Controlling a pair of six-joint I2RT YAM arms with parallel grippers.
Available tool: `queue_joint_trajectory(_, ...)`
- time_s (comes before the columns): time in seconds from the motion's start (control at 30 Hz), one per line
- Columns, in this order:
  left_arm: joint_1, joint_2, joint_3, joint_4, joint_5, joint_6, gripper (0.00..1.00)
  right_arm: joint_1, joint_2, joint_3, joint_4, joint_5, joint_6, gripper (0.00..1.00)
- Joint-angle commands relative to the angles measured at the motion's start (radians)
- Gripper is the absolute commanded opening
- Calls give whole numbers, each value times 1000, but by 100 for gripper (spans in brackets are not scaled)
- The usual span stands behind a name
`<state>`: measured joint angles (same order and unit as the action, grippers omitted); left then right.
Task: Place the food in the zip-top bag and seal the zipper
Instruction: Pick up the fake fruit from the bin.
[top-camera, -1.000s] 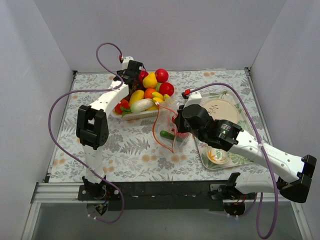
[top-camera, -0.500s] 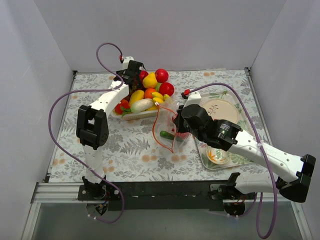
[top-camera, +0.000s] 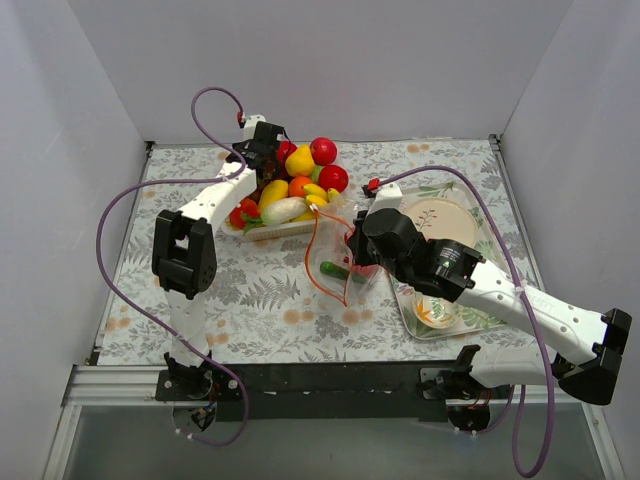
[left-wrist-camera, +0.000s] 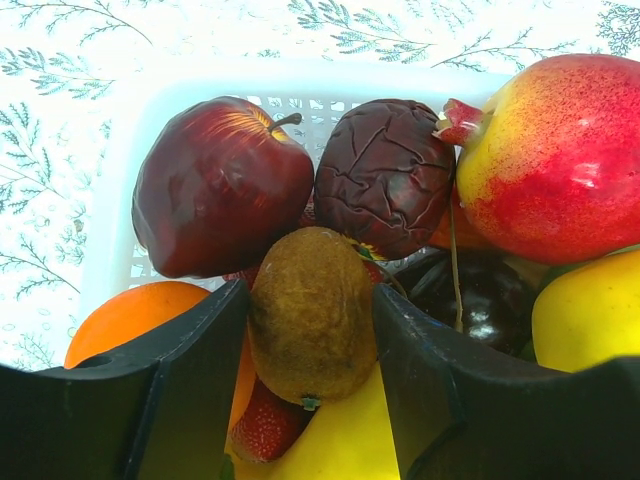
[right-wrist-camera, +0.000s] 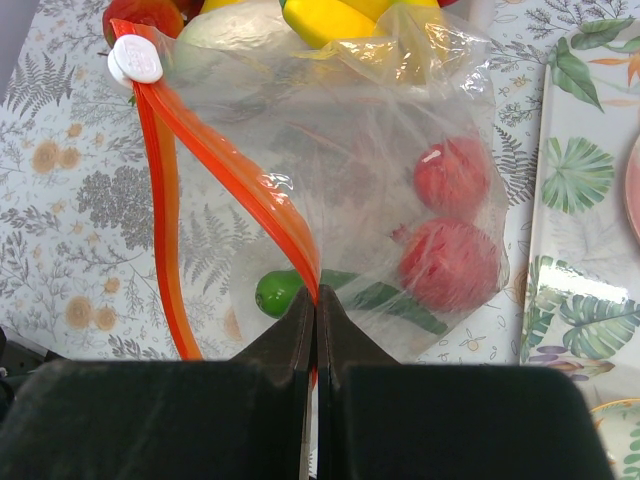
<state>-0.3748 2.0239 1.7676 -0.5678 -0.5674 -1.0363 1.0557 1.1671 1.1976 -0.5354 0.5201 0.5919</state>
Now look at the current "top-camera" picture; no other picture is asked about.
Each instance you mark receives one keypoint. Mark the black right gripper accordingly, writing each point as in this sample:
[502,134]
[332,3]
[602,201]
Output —
[358,242]

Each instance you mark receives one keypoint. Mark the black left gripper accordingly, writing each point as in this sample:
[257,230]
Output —
[258,153]

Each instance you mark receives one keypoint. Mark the red toy pomegranate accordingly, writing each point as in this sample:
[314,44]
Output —
[363,274]

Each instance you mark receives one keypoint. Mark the red yellow toy mango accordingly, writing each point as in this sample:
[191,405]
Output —
[273,192]

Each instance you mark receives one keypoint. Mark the yellow toy peach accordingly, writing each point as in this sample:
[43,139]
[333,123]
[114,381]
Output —
[300,163]

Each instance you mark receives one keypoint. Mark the clear zip top bag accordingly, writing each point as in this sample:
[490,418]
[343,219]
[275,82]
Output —
[333,228]

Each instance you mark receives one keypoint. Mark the green toy cucumber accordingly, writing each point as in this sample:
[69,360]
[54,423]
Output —
[337,272]

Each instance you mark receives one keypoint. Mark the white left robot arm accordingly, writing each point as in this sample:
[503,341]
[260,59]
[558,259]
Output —
[184,257]

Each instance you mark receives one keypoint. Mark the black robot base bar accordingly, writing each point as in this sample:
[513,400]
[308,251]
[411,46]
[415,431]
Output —
[423,390]

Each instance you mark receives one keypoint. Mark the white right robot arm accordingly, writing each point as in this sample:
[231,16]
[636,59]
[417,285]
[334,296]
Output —
[576,349]

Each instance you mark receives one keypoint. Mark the red toy apple top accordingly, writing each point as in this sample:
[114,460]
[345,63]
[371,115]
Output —
[324,151]

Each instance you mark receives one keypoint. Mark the red toy apple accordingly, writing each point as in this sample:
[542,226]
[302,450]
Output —
[285,149]
[324,151]
[333,177]

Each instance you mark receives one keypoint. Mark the red toy apple back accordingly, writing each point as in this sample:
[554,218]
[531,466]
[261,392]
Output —
[285,149]

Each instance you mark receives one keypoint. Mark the small orange toy tangerine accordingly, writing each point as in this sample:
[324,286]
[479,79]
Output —
[296,186]

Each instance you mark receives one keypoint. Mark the pink and cream plate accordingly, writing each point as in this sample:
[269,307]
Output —
[438,218]

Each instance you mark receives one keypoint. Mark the green toy fruit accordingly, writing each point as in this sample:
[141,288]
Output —
[316,173]

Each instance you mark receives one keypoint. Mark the white toy radish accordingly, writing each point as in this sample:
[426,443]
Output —
[277,213]

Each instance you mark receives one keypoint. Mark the yellow toy banana bunch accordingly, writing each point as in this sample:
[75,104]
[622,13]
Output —
[315,195]

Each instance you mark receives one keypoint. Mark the red toy apple right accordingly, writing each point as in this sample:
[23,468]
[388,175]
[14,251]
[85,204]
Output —
[333,177]

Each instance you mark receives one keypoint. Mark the white plastic fruit basket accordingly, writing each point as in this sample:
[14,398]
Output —
[260,233]

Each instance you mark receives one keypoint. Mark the small floral bowl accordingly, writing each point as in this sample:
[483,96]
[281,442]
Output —
[434,312]

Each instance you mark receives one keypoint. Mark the floral rectangular tray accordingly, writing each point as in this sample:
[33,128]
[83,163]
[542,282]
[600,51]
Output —
[470,320]

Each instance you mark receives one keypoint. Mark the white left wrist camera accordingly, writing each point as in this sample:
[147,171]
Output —
[250,124]

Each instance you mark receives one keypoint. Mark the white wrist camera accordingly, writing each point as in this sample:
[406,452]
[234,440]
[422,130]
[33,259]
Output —
[250,124]
[387,196]

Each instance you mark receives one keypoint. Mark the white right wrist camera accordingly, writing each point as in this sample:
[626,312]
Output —
[387,196]

